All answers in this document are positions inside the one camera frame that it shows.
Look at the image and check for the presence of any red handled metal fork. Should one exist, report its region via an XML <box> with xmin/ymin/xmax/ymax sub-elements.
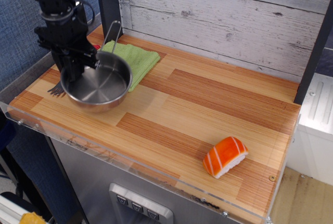
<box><xmin>47</xmin><ymin>44</ymin><xmax>101</xmax><ymax>98</ymax></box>

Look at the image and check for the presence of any white appliance at right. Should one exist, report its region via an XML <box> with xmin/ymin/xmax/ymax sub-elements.
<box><xmin>287</xmin><ymin>73</ymin><xmax>332</xmax><ymax>185</ymax></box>

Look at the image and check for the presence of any left dark vertical post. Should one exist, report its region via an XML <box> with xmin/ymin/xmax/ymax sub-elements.
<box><xmin>98</xmin><ymin>0</ymin><xmax>121</xmax><ymax>41</ymax></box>

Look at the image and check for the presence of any green folded napkin cloth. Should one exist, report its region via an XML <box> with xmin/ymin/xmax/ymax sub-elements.
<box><xmin>98</xmin><ymin>41</ymin><xmax>160</xmax><ymax>93</ymax></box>

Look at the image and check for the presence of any toy salmon nigiri sushi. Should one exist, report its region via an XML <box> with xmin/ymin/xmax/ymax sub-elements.
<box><xmin>202</xmin><ymin>137</ymin><xmax>249</xmax><ymax>179</ymax></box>

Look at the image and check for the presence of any right dark vertical post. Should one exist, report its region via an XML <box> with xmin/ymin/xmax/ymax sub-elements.
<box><xmin>293</xmin><ymin>0</ymin><xmax>333</xmax><ymax>105</ymax></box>

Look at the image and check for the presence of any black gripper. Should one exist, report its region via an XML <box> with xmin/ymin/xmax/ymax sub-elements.
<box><xmin>34</xmin><ymin>13</ymin><xmax>97</xmax><ymax>82</ymax></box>

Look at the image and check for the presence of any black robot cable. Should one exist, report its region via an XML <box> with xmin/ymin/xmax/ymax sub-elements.
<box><xmin>74</xmin><ymin>0</ymin><xmax>96</xmax><ymax>26</ymax></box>

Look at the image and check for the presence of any yellow object at corner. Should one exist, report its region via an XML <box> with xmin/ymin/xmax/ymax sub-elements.
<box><xmin>19</xmin><ymin>212</ymin><xmax>46</xmax><ymax>224</ymax></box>

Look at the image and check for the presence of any stainless steel pot with handle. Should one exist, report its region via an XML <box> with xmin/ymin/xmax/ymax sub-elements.
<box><xmin>60</xmin><ymin>20</ymin><xmax>134</xmax><ymax>113</ymax></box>

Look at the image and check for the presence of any dark vertical post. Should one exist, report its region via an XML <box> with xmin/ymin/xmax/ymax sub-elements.
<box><xmin>293</xmin><ymin>0</ymin><xmax>333</xmax><ymax>105</ymax></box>
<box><xmin>98</xmin><ymin>0</ymin><xmax>121</xmax><ymax>41</ymax></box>

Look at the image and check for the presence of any silver button control panel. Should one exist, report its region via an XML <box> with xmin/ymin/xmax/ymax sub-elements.
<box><xmin>109</xmin><ymin>182</ymin><xmax>174</xmax><ymax>223</ymax></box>

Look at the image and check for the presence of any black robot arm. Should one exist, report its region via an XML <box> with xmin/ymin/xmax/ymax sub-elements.
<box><xmin>34</xmin><ymin>0</ymin><xmax>97</xmax><ymax>82</ymax></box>

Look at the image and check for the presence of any clear acrylic edge guard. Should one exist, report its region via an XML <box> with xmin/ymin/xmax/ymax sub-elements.
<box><xmin>0</xmin><ymin>100</ymin><xmax>287</xmax><ymax>224</ymax></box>

